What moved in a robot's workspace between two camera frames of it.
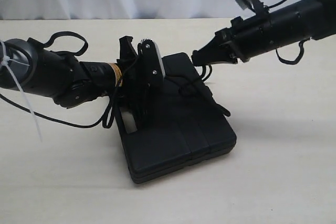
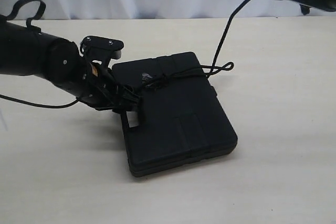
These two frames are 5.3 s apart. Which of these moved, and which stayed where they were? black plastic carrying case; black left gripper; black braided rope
Moved: black left gripper; black braided rope
Stayed: black plastic carrying case
